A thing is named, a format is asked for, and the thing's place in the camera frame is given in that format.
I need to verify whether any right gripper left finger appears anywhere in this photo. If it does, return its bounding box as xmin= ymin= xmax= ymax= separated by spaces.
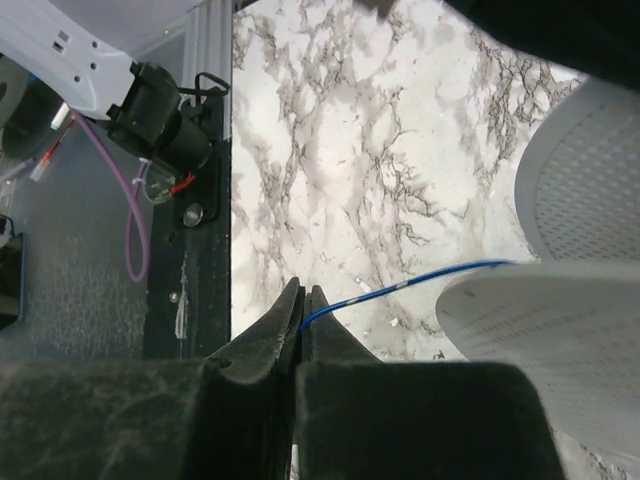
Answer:
xmin=1 ymin=279 xmax=305 ymax=479

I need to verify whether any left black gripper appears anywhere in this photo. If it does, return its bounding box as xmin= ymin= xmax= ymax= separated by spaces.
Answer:
xmin=448 ymin=0 xmax=639 ymax=80

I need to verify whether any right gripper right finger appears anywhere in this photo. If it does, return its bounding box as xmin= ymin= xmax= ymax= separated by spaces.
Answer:
xmin=295 ymin=314 xmax=565 ymax=479

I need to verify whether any blue cable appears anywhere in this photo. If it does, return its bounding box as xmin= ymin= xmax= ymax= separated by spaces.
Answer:
xmin=298 ymin=257 xmax=524 ymax=334

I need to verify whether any grey plastic cable spool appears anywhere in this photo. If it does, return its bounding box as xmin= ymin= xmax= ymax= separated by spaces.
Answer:
xmin=436 ymin=79 xmax=639 ymax=460

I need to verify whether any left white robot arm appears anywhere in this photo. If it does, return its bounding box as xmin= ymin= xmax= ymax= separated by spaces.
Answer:
xmin=1 ymin=1 xmax=639 ymax=173

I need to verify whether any black mounting base bar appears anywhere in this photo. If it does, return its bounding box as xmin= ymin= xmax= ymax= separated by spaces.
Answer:
xmin=142 ymin=72 xmax=232 ymax=360

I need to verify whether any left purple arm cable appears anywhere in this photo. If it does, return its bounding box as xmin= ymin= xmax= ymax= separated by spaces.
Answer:
xmin=72 ymin=112 xmax=152 ymax=281

